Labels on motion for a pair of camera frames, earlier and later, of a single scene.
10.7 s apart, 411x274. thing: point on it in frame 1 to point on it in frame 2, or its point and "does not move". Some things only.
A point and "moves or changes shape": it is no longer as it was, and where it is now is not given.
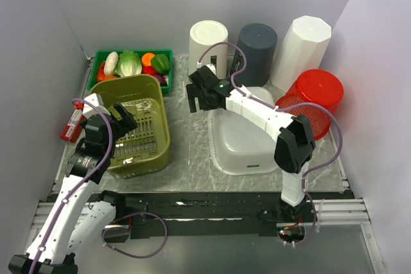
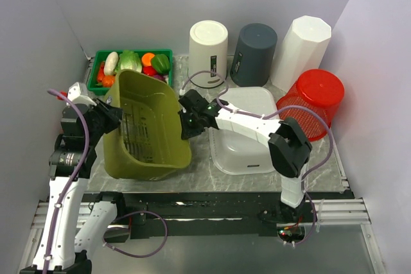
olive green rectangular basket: (144, 150) moves or changes shape
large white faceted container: (302, 49) does not move
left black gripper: (124, 124) to (114, 114)
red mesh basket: (314, 86) does not move
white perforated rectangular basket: (241, 144) does not move
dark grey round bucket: (257, 41) does not move
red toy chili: (101, 76) does not move
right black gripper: (191, 92) to (186, 133)
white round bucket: (202, 34) does not move
